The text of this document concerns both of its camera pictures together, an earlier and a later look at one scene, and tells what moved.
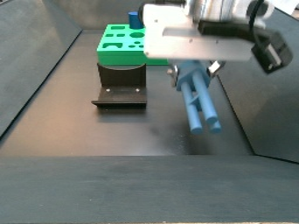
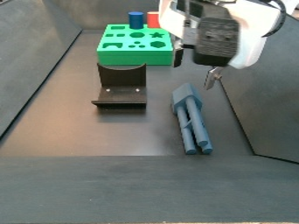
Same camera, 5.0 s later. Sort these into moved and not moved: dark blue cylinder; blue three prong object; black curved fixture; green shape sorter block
Moved: blue three prong object
Not moved: black curved fixture; dark blue cylinder; green shape sorter block
